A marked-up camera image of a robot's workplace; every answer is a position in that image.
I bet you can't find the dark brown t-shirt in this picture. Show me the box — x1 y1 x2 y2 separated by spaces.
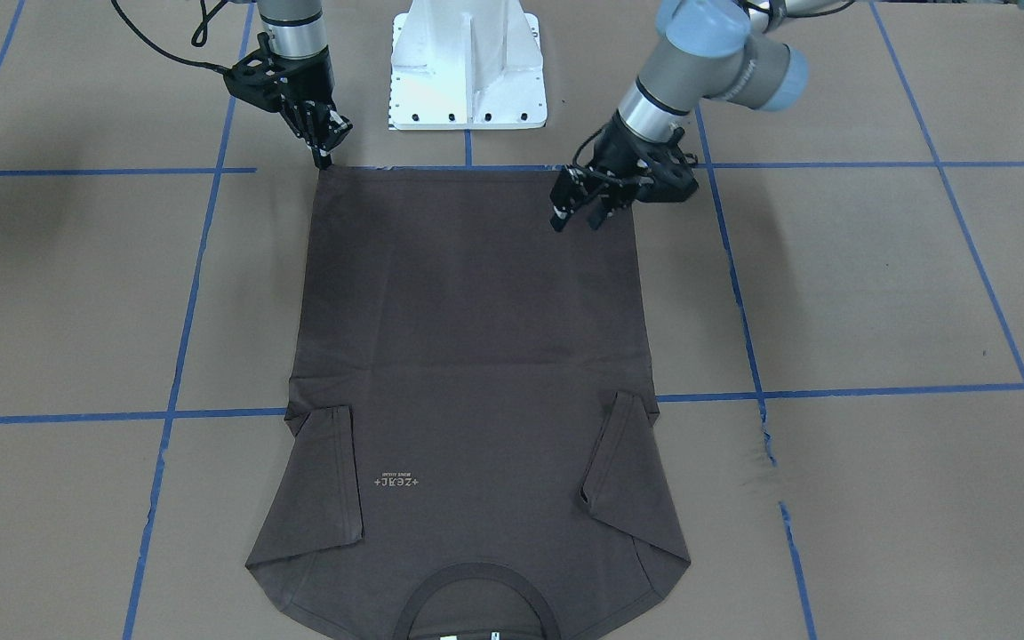
245 167 691 639

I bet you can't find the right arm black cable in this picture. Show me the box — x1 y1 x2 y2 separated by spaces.
110 0 237 72

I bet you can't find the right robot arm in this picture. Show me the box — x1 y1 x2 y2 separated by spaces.
224 1 352 170

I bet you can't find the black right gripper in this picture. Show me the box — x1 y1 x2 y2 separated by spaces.
224 47 353 170

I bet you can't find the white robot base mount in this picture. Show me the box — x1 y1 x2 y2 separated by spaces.
388 1 548 131

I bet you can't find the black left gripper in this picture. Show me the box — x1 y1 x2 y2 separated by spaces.
551 120 699 234

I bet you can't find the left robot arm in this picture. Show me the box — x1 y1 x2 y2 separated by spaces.
551 1 850 231

